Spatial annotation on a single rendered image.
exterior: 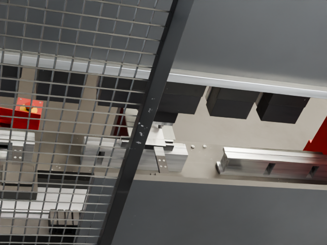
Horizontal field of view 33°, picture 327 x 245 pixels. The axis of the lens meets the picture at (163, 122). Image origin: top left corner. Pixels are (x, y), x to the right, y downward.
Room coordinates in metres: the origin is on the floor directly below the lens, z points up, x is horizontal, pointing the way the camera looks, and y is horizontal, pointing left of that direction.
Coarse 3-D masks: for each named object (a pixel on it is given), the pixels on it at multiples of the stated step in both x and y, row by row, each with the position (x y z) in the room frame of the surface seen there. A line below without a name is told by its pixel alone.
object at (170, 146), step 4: (124, 136) 1.54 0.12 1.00; (120, 140) 1.52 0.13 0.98; (124, 140) 1.51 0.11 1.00; (128, 140) 1.52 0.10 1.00; (164, 140) 1.59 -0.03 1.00; (120, 144) 1.51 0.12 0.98; (124, 144) 1.51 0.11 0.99; (168, 144) 1.58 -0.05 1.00; (172, 144) 1.58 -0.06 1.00; (144, 148) 1.54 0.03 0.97; (148, 148) 1.55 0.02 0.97; (152, 148) 1.55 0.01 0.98; (164, 148) 1.57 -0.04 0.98; (168, 148) 1.58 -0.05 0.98; (172, 148) 1.58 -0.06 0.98
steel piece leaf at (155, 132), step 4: (152, 124) 1.65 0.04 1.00; (152, 128) 1.63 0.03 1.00; (156, 128) 1.64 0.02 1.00; (152, 132) 1.61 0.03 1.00; (156, 132) 1.62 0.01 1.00; (160, 132) 1.62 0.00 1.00; (148, 136) 1.58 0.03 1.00; (152, 136) 1.59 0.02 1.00; (156, 136) 1.59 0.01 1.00; (160, 136) 1.60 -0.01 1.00
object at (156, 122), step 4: (156, 112) 1.55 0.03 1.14; (160, 112) 1.55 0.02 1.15; (164, 112) 1.56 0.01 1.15; (168, 112) 1.56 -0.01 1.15; (156, 116) 1.55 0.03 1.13; (160, 116) 1.55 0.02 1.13; (164, 116) 1.56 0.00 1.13; (168, 116) 1.56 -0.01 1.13; (172, 116) 1.57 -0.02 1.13; (176, 116) 1.58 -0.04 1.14; (156, 120) 1.55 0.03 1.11; (160, 120) 1.55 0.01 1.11; (164, 120) 1.56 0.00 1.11; (168, 120) 1.57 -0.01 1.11; (172, 120) 1.57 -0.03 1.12; (156, 124) 1.56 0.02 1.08; (160, 124) 1.57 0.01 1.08; (164, 124) 1.57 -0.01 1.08; (168, 124) 1.58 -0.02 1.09; (172, 124) 1.58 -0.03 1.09
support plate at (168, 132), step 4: (128, 108) 1.70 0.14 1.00; (128, 112) 1.68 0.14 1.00; (132, 112) 1.68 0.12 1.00; (136, 112) 1.69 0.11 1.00; (128, 116) 1.65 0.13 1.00; (128, 120) 1.63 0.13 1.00; (132, 120) 1.64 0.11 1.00; (128, 124) 1.61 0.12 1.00; (132, 124) 1.61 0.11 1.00; (128, 128) 1.59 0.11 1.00; (132, 128) 1.59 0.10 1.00; (164, 128) 1.66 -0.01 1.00; (168, 128) 1.66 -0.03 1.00; (172, 128) 1.67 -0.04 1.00; (128, 132) 1.56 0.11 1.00; (164, 132) 1.63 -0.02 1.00; (168, 132) 1.64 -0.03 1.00; (172, 132) 1.65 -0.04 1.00; (128, 136) 1.55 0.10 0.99; (164, 136) 1.61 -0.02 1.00; (168, 136) 1.62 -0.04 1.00; (172, 136) 1.63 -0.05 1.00
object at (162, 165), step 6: (156, 150) 1.52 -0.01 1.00; (162, 150) 1.53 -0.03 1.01; (156, 156) 1.49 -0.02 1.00; (162, 156) 1.50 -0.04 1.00; (162, 162) 1.47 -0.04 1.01; (162, 168) 1.44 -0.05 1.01; (150, 174) 1.37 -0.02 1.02; (156, 174) 1.37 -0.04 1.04; (162, 174) 1.38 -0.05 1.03; (168, 174) 1.39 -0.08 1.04; (174, 174) 1.40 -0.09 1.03
